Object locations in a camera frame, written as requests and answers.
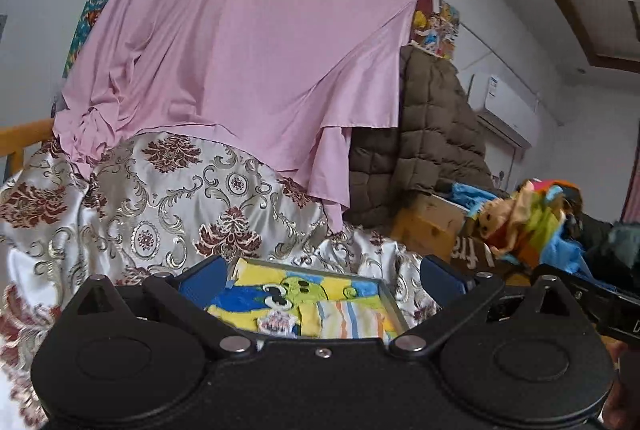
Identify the pink bed sheet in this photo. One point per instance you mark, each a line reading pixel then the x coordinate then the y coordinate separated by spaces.
pixel 240 59

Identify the wooden bed side rail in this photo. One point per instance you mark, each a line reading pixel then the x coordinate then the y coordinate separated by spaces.
pixel 25 134

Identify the cartoon wall poster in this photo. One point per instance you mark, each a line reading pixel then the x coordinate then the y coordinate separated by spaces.
pixel 440 29

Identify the floral satin blanket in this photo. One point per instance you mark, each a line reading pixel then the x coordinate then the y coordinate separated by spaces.
pixel 150 210

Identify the pile of colourful clothes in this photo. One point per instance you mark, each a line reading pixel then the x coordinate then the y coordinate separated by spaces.
pixel 520 220

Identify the tray of colourful folded cloths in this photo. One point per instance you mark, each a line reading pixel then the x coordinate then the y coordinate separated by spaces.
pixel 240 305

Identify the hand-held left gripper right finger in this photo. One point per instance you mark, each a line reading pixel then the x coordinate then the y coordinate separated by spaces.
pixel 442 284

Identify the brown quilted jacket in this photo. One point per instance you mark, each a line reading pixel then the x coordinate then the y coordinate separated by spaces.
pixel 430 134

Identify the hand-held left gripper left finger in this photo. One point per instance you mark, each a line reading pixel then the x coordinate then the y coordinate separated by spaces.
pixel 205 285

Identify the dark cloth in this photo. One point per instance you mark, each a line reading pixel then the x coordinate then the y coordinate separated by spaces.
pixel 595 235

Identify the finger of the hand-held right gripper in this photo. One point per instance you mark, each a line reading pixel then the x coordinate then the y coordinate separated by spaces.
pixel 575 281

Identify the brown bag with white print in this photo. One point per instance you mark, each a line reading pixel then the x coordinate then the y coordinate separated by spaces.
pixel 475 255

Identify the teal patterned wall poster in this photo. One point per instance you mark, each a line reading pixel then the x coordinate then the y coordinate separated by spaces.
pixel 85 24

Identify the blue terry cloth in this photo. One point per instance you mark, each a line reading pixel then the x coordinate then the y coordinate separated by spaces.
pixel 475 197

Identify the white air conditioner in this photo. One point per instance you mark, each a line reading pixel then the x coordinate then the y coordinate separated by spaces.
pixel 500 104

